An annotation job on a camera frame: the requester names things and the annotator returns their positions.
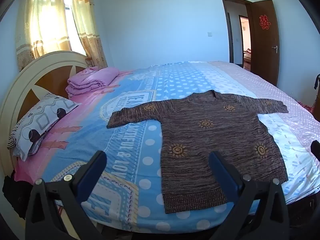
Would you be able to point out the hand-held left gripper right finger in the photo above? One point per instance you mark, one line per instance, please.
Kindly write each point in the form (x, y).
(223, 177)

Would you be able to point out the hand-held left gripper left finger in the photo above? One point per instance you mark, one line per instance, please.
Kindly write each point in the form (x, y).
(88, 180)

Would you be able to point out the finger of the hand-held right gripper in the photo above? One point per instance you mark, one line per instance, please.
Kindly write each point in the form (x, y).
(316, 148)

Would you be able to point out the brown knit sweater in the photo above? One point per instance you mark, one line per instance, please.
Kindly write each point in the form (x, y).
(200, 140)

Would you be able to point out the red patterned cloth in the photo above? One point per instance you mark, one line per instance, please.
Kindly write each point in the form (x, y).
(306, 107)

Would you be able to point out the bed with blue sheet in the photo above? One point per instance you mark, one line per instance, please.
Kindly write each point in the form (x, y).
(140, 170)

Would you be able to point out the dark cloth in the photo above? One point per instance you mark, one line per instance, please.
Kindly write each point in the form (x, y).
(15, 197)
(317, 81)

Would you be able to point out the grey patterned pillow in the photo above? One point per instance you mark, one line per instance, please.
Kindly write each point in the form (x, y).
(42, 120)

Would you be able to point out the folded pink quilt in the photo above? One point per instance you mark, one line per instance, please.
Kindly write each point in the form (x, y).
(92, 80)

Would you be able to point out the brown wooden door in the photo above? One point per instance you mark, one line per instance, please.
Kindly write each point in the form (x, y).
(265, 55)

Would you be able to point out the patterned sofa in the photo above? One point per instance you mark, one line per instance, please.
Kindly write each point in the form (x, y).
(247, 60)

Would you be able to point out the cream wooden headboard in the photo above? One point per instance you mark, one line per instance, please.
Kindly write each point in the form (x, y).
(22, 80)

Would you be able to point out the red paper door decoration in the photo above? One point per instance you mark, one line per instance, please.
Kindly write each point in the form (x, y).
(265, 22)

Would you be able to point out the yellow floral curtain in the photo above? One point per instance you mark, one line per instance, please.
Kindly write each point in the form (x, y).
(37, 25)
(87, 30)

